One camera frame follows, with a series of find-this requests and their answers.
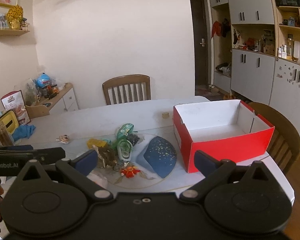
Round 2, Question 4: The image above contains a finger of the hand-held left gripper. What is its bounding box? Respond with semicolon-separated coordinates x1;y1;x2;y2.
31;147;66;166
0;145;34;153

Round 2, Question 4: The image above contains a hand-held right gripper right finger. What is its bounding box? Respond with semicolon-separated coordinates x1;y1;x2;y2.
179;150;278;202

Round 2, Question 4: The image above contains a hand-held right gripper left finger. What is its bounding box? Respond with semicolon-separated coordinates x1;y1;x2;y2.
16;149;115;202

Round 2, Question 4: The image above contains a white tissue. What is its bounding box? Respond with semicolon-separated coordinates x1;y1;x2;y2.
86;170;108;188

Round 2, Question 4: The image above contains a brown packet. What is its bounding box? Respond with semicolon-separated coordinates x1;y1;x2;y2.
97;147;118;168

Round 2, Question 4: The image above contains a red shoe box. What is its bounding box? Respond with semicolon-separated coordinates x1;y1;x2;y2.
173;99;275;173

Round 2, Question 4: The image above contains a red orange toy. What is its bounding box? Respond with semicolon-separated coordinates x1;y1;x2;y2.
120;166;141;178

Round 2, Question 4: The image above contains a green plastic packet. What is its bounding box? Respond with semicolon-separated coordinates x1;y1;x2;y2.
116;123;136;140

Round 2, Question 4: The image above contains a clear bag of dark pieces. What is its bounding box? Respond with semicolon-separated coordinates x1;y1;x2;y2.
126;133;145;146

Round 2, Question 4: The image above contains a blue cloth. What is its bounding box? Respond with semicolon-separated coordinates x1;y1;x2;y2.
13;124;37;140

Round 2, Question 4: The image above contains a yellow teal tissue box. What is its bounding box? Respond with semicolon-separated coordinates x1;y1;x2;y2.
0;109;18;143

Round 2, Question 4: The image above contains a wooden tray box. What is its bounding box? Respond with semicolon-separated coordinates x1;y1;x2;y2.
25;103;52;119

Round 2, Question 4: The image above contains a red white snack bag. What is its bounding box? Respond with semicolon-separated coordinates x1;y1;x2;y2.
0;90;31;126

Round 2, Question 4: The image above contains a white wooden sideboard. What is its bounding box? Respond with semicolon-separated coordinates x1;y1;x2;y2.
39;82;79;115

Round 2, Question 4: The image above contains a clear plastic bag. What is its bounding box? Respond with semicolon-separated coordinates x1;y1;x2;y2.
24;78;42;106

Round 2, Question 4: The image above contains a dark door rug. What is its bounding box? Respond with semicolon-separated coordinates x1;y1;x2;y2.
195;87;225;102

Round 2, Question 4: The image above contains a blue round toy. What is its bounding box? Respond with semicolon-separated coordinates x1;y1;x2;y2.
36;73;53;90

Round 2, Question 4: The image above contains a wooden slatted chair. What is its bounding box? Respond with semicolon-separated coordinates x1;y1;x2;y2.
247;102;300;178
102;74;151;105

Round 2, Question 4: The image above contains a dark door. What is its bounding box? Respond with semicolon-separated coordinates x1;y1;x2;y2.
189;0;211;97

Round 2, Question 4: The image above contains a golden ornament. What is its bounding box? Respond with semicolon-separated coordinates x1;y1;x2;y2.
5;4;24;30

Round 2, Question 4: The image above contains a red hanging cloth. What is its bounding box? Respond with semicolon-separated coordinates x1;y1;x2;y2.
211;20;222;39

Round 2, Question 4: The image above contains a dark hanging bag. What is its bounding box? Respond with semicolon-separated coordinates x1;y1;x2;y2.
221;18;231;38

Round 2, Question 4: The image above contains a grey wooden wall cabinet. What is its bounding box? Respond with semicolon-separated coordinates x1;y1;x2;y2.
207;0;300;120

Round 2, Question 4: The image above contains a wooden wall shelf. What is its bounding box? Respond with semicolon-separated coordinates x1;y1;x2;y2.
0;22;30;38

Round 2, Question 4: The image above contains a small photo frame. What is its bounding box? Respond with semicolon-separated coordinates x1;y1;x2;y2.
0;11;9;29

